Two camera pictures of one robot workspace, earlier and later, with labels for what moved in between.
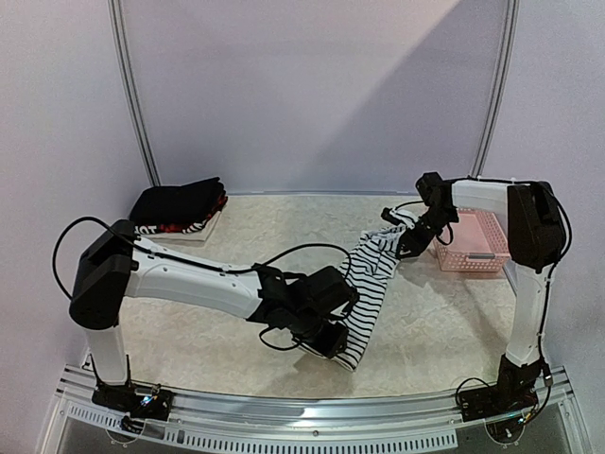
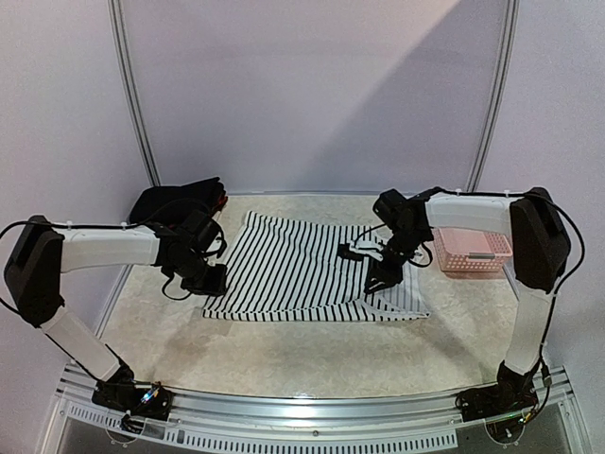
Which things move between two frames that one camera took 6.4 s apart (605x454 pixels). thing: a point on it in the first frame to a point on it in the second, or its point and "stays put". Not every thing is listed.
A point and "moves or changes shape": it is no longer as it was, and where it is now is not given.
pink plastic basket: x=479 y=244 stays put
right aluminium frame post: x=512 y=9 stays put
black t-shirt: x=178 y=208 stays put
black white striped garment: x=369 y=265 moves or changes shape
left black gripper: x=332 y=346 to x=217 y=287
